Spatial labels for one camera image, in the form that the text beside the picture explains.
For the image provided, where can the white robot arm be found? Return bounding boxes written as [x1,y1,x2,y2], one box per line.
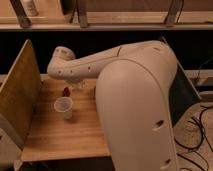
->
[47,41,179,171]

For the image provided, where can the white bottle on shelf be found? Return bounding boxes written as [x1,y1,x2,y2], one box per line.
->
[23,0,38,16]

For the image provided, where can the small red spoon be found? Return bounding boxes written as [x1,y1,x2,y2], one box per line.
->
[62,87,70,97]

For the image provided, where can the translucent plastic cup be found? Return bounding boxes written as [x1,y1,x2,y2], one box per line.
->
[54,97,73,119]

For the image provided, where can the wooden side board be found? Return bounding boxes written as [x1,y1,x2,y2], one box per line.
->
[0,39,42,148]

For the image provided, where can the dark panel behind table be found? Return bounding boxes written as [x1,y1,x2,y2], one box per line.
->
[169,60,201,126]

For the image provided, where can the wooden shelf rail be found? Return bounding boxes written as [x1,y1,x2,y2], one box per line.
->
[0,0,213,33]

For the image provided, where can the black floor cables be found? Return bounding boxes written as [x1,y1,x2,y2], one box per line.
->
[173,103,213,171]

